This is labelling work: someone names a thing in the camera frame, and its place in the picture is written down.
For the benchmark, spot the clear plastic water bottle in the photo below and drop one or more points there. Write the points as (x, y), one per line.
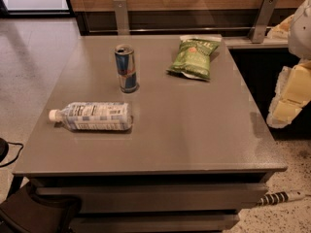
(94, 116)

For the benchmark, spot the right metal wall bracket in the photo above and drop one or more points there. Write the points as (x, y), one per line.
(258, 30)

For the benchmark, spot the metal wall bracket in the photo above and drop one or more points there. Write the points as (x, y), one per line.
(121, 16)
(258, 30)

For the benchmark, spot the black round object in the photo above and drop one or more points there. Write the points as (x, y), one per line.
(4, 148)

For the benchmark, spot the black bag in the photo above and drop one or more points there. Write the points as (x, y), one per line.
(27, 212)

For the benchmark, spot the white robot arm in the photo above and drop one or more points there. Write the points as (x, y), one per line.
(299, 38)

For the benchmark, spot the left metal wall bracket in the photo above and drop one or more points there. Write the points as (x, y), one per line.
(121, 16)

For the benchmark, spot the striped black white rod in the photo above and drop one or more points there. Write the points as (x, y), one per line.
(281, 197)

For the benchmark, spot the grey drawer cabinet table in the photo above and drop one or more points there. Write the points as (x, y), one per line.
(197, 153)

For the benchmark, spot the blue silver energy drink can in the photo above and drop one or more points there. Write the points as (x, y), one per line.
(125, 61)

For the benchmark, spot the green chip bag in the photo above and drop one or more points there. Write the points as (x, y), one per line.
(193, 58)

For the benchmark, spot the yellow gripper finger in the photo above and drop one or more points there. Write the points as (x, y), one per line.
(281, 30)
(292, 94)

